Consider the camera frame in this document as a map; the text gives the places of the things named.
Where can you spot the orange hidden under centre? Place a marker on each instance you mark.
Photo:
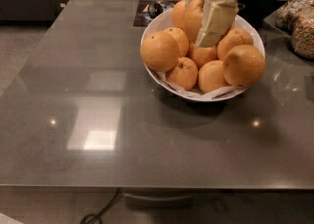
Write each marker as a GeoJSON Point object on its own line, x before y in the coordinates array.
{"type": "Point", "coordinates": [202, 55]}

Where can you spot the white ceramic bowl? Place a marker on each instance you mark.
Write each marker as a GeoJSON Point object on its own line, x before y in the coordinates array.
{"type": "Point", "coordinates": [164, 21]}

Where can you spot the orange top back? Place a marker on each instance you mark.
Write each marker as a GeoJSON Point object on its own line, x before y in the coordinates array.
{"type": "Point", "coordinates": [178, 14]}

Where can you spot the large orange front right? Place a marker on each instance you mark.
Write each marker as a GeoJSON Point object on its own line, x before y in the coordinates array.
{"type": "Point", "coordinates": [243, 66]}

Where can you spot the black tray with items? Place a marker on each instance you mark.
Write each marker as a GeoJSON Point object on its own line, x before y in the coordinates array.
{"type": "Point", "coordinates": [147, 10]}

